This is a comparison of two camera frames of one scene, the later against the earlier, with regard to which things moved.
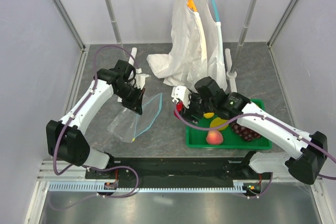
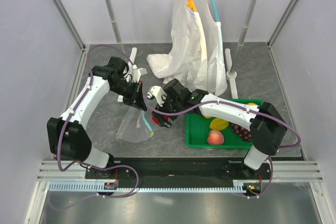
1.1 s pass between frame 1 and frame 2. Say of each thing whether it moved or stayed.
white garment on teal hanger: stayed
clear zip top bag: moved
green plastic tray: stayed
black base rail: stayed
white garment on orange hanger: stayed
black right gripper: moved
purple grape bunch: stayed
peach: stayed
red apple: moved
